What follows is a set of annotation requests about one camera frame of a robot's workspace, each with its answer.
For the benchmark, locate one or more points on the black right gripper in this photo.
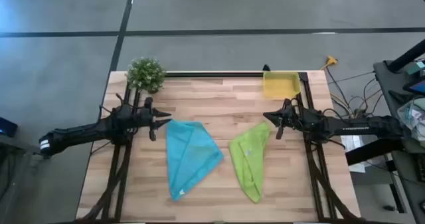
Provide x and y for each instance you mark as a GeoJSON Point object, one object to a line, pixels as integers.
{"type": "Point", "coordinates": [289, 119]}

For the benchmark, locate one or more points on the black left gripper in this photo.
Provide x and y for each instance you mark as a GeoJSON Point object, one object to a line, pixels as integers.
{"type": "Point", "coordinates": [144, 119]}

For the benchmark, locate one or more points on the blue microfiber towel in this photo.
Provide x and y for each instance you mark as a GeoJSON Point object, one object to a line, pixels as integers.
{"type": "Point", "coordinates": [189, 154]}

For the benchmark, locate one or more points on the green microfiber towel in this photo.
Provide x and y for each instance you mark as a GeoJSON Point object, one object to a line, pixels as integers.
{"type": "Point", "coordinates": [249, 157]}

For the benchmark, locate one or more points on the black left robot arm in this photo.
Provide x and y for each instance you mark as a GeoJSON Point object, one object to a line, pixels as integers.
{"type": "Point", "coordinates": [83, 134]}

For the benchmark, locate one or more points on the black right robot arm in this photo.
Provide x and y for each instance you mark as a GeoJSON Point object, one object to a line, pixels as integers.
{"type": "Point", "coordinates": [355, 127]}

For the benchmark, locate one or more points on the yellow plastic basket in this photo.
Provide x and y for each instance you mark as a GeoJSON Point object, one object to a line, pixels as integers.
{"type": "Point", "coordinates": [280, 84]}

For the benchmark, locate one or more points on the green potted plant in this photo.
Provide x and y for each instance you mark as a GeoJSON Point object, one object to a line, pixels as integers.
{"type": "Point", "coordinates": [146, 73]}

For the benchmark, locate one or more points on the black table edge clamp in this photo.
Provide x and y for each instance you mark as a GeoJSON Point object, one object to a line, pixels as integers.
{"type": "Point", "coordinates": [266, 68]}

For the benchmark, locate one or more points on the yellow floor plug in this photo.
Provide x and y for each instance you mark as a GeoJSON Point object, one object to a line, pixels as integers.
{"type": "Point", "coordinates": [331, 61]}

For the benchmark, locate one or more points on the white paper sheet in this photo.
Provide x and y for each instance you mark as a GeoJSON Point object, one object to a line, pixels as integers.
{"type": "Point", "coordinates": [352, 141]}

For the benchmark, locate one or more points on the black desk leg bar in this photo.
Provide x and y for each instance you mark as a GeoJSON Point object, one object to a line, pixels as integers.
{"type": "Point", "coordinates": [372, 151]}

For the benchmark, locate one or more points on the grey side desk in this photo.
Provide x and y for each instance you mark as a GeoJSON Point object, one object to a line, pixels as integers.
{"type": "Point", "coordinates": [385, 81]}

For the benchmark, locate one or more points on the clear plastic bag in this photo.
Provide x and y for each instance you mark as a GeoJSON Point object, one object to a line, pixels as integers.
{"type": "Point", "coordinates": [411, 116]}

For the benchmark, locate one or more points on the grey metal stand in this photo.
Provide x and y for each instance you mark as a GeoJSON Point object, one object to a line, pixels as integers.
{"type": "Point", "coordinates": [20, 146]}

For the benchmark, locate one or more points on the dark tablet screen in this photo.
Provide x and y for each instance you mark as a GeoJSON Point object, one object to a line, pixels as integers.
{"type": "Point", "coordinates": [416, 87]}

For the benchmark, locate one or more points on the black desk support beam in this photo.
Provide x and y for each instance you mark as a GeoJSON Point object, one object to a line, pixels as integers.
{"type": "Point", "coordinates": [406, 57]}

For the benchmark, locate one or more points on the small teal box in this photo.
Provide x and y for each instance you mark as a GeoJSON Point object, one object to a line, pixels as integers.
{"type": "Point", "coordinates": [415, 68]}

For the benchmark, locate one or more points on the dark electronic device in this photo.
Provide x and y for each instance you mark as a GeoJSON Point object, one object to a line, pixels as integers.
{"type": "Point", "coordinates": [7, 127]}

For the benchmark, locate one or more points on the black aluminium table frame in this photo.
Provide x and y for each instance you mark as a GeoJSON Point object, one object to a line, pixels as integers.
{"type": "Point", "coordinates": [216, 74]}

